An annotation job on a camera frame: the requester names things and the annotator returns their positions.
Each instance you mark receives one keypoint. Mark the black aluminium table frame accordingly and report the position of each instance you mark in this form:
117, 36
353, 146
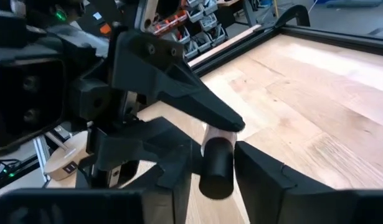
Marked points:
334, 40

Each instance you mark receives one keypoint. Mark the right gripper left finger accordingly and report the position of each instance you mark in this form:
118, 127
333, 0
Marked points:
85, 208

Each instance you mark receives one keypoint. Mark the grey small-parts bin rack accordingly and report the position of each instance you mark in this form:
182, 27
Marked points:
203, 40

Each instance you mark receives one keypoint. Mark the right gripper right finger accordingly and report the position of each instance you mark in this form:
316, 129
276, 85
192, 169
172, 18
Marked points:
303, 208

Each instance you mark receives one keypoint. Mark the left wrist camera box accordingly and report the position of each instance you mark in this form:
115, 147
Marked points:
26, 102

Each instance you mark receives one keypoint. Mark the peach nail polish bottle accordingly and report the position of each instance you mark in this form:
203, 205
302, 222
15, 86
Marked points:
216, 168

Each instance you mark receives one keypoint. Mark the round wooden stand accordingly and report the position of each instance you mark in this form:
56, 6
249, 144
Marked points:
63, 155

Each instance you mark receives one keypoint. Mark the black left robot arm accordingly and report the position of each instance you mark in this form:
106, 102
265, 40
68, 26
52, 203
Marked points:
38, 37

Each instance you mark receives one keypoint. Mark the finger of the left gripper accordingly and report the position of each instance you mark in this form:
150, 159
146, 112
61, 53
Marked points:
132, 143
166, 77

